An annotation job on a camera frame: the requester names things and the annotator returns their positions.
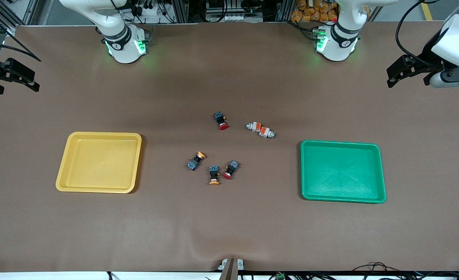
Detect yellow plastic tray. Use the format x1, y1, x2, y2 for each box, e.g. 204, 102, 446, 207
56, 132, 142, 194

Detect pile of orange objects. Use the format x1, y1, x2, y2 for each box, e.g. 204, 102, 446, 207
291, 0, 339, 23

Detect green plastic tray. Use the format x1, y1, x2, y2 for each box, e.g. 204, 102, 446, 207
300, 140, 387, 204

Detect white power strip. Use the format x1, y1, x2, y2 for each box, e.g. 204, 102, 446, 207
134, 3, 164, 18

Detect red mushroom push button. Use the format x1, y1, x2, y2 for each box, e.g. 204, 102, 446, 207
222, 160, 240, 180
214, 112, 229, 131

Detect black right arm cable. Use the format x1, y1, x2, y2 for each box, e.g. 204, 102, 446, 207
0, 43, 42, 62

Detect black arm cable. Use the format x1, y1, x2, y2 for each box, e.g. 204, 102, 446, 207
0, 43, 42, 62
395, 0, 442, 70

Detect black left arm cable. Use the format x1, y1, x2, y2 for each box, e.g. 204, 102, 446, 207
395, 0, 442, 70

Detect aluminium frame post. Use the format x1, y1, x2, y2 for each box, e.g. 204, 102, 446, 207
173, 0, 189, 23
282, 0, 295, 22

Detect black cable bundle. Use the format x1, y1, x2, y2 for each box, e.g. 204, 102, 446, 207
352, 262, 459, 280

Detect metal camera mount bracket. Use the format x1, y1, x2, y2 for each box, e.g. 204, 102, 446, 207
218, 257, 245, 280

